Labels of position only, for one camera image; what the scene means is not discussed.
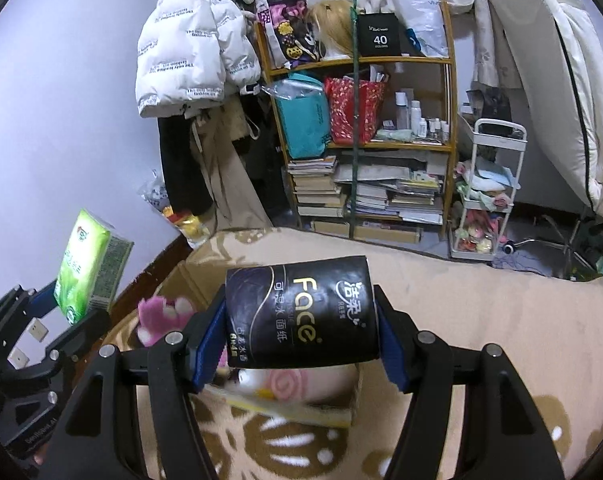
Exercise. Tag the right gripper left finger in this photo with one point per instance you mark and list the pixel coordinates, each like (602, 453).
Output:
(98, 435)

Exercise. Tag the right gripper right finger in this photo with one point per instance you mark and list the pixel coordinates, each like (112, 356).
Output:
(503, 434)

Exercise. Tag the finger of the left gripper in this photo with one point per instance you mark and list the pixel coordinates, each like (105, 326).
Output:
(74, 343)
(28, 303)

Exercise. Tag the pink bear plush toy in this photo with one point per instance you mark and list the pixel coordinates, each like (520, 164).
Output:
(159, 316)

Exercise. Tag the green tissue pack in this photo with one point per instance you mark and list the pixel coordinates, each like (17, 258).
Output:
(92, 266)

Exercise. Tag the pink swirl roll plush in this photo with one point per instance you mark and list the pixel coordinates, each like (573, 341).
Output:
(297, 385)

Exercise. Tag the black Face tissue pack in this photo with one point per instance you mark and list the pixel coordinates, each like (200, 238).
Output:
(302, 315)

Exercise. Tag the beige patterned blanket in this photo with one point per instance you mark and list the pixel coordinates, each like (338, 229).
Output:
(551, 331)

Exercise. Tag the open cardboard box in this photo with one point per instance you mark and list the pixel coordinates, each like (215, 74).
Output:
(199, 284)

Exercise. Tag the black hanging coat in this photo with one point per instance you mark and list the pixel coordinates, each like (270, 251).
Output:
(185, 184)

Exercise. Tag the beige trench coat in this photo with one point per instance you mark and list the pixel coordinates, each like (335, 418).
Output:
(235, 202)

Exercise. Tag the white rolling cart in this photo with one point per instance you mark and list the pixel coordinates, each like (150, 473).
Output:
(487, 185)

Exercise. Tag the stack of books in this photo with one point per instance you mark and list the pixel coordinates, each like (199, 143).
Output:
(316, 193)

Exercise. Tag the white puffer jacket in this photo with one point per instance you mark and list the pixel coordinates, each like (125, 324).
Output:
(192, 54)

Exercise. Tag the wooden bookshelf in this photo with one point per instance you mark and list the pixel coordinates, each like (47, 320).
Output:
(405, 175)

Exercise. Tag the teal bag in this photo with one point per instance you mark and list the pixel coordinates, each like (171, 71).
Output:
(304, 114)

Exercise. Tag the red patterned bag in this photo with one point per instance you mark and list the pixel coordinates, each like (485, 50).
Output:
(341, 95)

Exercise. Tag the cream folded mattress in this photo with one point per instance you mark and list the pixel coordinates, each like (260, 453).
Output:
(559, 58)

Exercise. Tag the blonde wig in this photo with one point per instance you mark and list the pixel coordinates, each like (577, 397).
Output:
(331, 25)

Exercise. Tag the black box number 40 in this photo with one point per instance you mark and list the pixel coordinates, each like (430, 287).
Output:
(378, 34)

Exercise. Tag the green pole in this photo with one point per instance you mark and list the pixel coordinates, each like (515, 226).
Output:
(355, 120)

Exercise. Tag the wall power outlet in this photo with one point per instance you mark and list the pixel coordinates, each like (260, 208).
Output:
(37, 329)

